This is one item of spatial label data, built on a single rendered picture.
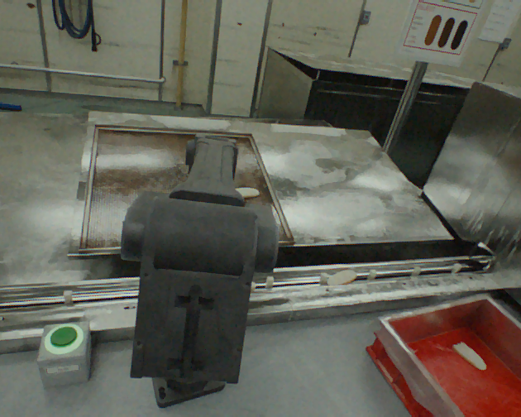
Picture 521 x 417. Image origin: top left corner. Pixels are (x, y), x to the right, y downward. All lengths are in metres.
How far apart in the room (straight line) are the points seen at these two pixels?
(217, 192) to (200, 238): 0.07
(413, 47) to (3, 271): 1.49
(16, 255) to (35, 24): 3.58
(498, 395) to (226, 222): 0.79
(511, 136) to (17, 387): 1.21
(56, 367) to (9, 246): 0.41
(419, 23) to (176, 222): 1.46
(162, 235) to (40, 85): 4.34
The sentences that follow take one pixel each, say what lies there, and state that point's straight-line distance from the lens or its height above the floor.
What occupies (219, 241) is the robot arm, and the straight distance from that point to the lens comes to 0.25.
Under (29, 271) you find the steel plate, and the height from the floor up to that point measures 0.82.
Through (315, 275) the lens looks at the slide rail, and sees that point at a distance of 0.95.
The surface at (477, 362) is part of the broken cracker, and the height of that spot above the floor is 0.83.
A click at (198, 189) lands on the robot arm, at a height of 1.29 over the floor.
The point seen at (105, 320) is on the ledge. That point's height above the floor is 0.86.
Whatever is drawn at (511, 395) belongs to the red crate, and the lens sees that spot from 0.99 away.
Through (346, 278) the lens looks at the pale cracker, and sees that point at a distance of 0.96.
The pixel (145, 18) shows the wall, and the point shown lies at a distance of 4.32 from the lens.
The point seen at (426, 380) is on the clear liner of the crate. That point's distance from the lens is 0.75.
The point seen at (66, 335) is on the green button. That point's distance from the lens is 0.71.
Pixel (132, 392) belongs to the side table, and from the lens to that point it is 0.74.
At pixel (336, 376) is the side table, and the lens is 0.81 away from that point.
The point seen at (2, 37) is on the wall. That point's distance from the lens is 4.53.
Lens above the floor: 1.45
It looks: 32 degrees down
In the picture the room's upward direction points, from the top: 12 degrees clockwise
